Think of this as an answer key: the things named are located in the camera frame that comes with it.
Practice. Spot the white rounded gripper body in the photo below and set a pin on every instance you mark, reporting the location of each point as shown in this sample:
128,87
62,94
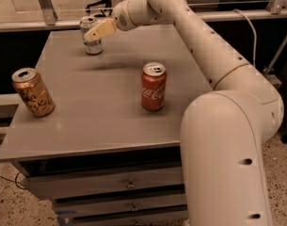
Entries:
121,17

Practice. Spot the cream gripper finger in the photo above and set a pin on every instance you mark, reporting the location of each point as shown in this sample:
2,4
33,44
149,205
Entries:
104,28

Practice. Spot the white 7up can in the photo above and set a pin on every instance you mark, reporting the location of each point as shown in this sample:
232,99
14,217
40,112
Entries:
94,47

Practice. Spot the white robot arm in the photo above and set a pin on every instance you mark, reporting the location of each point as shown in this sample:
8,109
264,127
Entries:
222,131

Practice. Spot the red Coca-Cola can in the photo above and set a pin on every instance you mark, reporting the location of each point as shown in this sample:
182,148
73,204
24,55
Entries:
153,86

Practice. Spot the orange LaCroix can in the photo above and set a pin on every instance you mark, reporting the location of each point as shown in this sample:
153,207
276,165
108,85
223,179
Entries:
32,90

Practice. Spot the grey drawer cabinet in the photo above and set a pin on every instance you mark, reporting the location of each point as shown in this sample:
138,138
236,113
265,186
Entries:
99,124

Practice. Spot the top grey drawer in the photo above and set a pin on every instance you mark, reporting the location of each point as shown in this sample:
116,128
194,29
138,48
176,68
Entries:
81,184

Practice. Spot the grey drawer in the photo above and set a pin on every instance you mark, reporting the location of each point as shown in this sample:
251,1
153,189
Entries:
81,184
112,205
146,219

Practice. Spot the middle grey drawer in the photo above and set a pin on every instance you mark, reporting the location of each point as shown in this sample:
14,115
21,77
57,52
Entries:
112,205

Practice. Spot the bottom grey drawer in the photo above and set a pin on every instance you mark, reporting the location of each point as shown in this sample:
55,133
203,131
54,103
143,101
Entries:
146,219

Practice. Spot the metal window rail frame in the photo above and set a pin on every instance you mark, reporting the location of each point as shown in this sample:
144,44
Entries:
23,15

